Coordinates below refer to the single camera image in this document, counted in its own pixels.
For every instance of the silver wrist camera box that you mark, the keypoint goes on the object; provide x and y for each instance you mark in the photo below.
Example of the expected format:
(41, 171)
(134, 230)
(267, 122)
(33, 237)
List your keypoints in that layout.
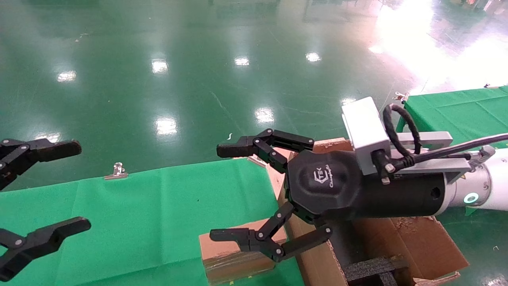
(363, 127)

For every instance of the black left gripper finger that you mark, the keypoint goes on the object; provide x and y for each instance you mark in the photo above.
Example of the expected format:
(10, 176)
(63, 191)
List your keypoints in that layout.
(51, 150)
(47, 238)

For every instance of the large green tablecloth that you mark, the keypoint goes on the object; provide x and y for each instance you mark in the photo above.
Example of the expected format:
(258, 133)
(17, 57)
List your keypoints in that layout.
(158, 214)

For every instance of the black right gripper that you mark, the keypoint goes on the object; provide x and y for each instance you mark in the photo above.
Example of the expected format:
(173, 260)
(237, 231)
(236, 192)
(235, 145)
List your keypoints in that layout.
(329, 186)

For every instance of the black foam insert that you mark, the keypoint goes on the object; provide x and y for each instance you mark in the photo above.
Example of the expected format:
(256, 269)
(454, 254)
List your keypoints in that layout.
(369, 270)

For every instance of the metal binder clip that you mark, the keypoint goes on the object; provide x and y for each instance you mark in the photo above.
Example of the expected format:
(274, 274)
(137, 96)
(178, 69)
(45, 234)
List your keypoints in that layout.
(490, 85)
(117, 171)
(401, 96)
(256, 160)

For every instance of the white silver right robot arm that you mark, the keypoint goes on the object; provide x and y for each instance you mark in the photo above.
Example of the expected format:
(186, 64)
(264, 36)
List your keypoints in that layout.
(496, 182)

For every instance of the silver camera mount bracket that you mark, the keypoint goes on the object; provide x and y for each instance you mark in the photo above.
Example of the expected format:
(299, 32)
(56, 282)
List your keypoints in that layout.
(432, 139)

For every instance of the small cardboard box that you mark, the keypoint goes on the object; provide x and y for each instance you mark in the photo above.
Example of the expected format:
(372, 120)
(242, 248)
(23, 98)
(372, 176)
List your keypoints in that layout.
(230, 266)

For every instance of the green tablecloth with hanging corner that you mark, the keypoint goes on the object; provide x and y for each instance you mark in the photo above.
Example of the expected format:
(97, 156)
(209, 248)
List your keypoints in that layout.
(456, 115)

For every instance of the large open cardboard carton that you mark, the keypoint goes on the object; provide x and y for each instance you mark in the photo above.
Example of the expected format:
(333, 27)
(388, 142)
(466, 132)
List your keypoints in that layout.
(420, 242)

